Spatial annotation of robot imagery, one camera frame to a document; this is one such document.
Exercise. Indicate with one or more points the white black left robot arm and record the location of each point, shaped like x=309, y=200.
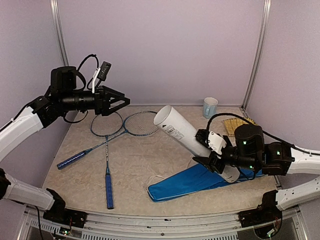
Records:
x=61, y=97

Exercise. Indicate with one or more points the right aluminium corner post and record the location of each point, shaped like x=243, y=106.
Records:
x=258, y=53

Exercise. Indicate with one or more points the blue racket cover bag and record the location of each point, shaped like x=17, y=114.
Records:
x=191, y=180

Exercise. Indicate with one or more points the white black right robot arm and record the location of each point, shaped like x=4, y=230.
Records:
x=250, y=152

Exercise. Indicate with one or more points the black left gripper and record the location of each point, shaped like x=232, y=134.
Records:
x=103, y=93

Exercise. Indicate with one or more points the aluminium front rail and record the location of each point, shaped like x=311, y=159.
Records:
x=108, y=226

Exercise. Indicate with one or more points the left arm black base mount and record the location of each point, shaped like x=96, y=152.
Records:
x=58, y=213

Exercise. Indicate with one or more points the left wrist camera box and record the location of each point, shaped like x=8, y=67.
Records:
x=104, y=70

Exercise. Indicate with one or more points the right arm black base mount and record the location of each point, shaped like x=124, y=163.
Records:
x=265, y=212

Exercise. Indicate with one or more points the light blue ceramic mug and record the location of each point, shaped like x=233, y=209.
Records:
x=210, y=105

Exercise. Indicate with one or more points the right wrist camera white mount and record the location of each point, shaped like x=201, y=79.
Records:
x=217, y=143

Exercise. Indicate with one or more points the white shuttlecock tube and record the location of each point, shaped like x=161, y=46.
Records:
x=177, y=127

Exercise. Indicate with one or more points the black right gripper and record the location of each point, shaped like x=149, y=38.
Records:
x=211, y=162

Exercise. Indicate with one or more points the aluminium corner post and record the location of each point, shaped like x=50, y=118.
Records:
x=59, y=31
x=258, y=53

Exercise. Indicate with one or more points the left aluminium corner post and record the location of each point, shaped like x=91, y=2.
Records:
x=59, y=31

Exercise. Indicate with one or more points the right blue badminton racket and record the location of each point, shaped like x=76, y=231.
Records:
x=139, y=124

